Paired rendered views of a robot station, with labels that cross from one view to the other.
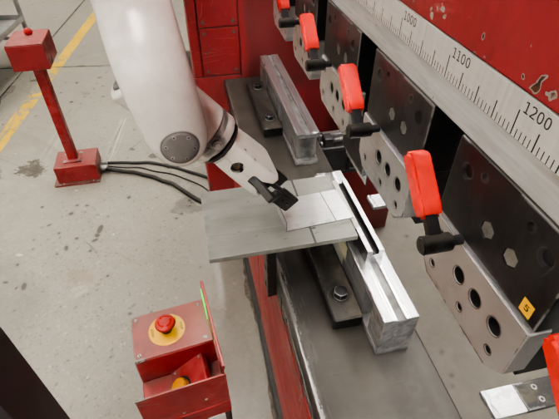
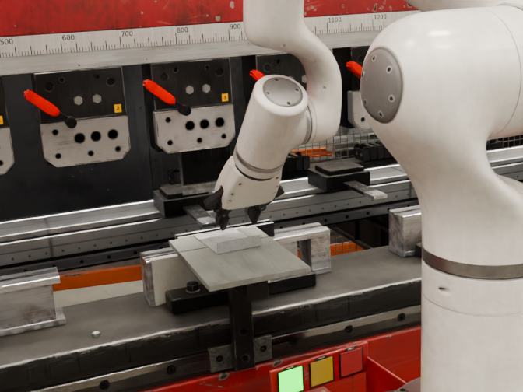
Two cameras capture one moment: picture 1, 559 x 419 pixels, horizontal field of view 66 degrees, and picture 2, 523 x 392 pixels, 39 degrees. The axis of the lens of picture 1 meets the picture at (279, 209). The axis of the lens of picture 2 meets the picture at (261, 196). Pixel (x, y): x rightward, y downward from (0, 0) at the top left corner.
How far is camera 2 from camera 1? 1.45 m
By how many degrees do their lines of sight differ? 86
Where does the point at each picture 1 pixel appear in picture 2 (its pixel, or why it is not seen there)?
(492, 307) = not seen: hidden behind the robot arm
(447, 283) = not seen: hidden behind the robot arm
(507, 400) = (374, 192)
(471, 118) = (351, 38)
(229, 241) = (282, 263)
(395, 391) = (356, 265)
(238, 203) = (223, 267)
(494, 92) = (359, 21)
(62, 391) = not seen: outside the picture
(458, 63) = (334, 22)
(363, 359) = (337, 274)
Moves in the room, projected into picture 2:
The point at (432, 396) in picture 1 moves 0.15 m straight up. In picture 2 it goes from (352, 256) to (351, 191)
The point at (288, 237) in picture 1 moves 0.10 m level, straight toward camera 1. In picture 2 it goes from (267, 244) to (320, 239)
